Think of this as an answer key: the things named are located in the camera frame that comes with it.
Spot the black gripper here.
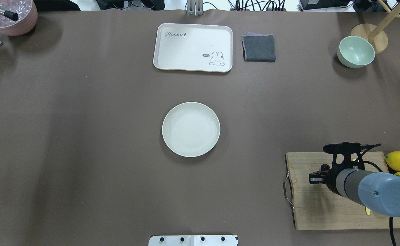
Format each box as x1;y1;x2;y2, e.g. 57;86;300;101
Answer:
308;167;338;193

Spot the dark red cherry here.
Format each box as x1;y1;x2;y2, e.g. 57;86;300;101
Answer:
319;164;330;172

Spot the beige round plate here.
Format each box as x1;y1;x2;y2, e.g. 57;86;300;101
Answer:
161;102;221;158

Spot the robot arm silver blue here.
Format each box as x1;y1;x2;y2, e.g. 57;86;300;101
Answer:
308;168;400;218

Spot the cream rabbit tray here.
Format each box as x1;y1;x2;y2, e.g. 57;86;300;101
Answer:
153;23;233;73

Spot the bamboo cutting board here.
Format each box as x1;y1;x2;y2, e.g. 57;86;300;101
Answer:
283;152;389;231

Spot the mint green bowl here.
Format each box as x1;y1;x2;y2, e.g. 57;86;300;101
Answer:
336;36;376;68

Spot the grey folded cloth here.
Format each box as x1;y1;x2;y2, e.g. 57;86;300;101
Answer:
242;32;276;63

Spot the wooden cup stand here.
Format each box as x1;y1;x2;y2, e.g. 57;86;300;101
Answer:
350;0;400;54

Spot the pink bowl with ice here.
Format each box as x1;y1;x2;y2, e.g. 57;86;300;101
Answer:
0;0;38;36

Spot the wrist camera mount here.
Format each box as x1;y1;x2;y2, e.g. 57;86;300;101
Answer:
322;142;382;172

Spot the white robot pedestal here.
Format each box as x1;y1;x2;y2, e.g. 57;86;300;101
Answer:
148;234;239;246

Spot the aluminium frame post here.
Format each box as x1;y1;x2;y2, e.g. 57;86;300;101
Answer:
186;0;204;16

